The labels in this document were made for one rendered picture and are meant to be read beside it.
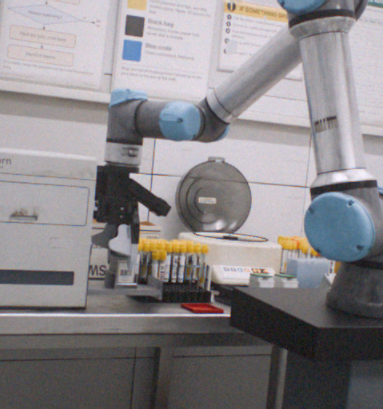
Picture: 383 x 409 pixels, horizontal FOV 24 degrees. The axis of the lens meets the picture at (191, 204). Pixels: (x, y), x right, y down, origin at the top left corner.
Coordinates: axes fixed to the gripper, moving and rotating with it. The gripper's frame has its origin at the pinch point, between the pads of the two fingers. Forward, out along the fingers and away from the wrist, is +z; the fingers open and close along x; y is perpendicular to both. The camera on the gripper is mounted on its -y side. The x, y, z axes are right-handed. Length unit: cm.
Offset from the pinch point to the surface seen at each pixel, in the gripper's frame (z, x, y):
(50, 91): -37, -56, 0
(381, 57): -60, -58, -106
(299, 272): 1.4, -5.9, -47.7
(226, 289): 5.3, -3.4, -27.0
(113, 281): 3.4, 1.8, 2.5
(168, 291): 6.1, -4.4, -13.2
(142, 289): 4.7, 2.9, -3.7
